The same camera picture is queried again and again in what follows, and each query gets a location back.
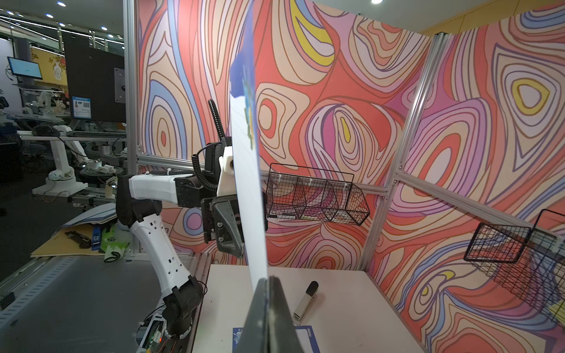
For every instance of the black white marker pen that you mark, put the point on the black white marker pen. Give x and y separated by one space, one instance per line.
304 304

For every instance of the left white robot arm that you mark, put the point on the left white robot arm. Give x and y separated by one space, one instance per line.
139 206

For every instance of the left black wire basket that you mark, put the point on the left black wire basket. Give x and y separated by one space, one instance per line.
311 194

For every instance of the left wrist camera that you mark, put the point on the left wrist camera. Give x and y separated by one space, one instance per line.
219 168

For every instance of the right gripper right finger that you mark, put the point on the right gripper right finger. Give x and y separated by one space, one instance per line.
281 332

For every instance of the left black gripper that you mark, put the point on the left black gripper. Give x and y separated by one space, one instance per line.
221 222

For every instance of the back black wire basket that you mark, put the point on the back black wire basket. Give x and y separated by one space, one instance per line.
526 261

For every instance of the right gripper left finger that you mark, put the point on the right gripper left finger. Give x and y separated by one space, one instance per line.
255 333

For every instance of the aluminium frame rail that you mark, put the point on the aluminium frame rail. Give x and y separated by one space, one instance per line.
422 94

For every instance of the black wire basket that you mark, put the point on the black wire basket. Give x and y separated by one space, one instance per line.
526 261
311 194

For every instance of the blue floral stationery sheet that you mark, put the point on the blue floral stationery sheet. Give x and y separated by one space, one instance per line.
305 334

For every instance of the black computer monitor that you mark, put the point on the black computer monitor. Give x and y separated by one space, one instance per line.
96 81

